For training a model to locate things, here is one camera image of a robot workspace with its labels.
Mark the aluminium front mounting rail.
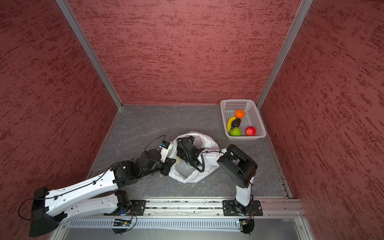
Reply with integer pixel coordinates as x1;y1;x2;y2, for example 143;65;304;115
62;196;305;218

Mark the white slotted cable duct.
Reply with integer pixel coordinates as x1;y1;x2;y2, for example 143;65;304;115
68;218;240;231

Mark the white perforated plastic basket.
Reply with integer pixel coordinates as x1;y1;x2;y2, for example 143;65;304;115
220;99;267;141

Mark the black corrugated cable conduit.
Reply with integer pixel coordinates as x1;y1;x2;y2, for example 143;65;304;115
176;139;224;174

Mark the aluminium left corner post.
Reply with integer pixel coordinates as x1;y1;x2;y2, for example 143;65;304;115
56;0;124;111

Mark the red fruit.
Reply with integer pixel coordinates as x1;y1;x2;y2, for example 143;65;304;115
245;127;257;136

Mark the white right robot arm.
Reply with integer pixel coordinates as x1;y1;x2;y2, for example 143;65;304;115
176;136;258;216

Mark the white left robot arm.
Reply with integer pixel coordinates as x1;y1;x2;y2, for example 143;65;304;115
29;150;176;237

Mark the white plastic bag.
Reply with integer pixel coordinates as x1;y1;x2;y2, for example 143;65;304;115
168;132;226;184

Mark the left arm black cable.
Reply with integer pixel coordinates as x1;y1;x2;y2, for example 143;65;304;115
143;134;166;152

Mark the orange fruit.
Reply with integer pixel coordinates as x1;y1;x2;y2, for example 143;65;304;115
235;110;245;119

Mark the aluminium right corner post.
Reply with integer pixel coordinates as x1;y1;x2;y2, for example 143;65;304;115
257;0;313;110

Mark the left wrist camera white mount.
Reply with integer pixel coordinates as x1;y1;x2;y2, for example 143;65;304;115
159;140;173;163

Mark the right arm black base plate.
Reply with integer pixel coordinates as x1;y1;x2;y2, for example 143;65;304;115
222;200;263;217

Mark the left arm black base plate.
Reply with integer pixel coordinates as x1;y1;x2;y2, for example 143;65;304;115
104;200;147;217

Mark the aluminium corner post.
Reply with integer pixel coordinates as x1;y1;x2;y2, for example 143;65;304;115
257;0;313;110
56;0;124;111

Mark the dark avocado fruit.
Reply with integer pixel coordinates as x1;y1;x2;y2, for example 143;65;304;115
231;118;241;128

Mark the green fruit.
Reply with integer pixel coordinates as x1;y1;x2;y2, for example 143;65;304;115
229;128;242;137

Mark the yellow banana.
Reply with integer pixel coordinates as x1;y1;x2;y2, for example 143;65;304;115
227;117;237;133

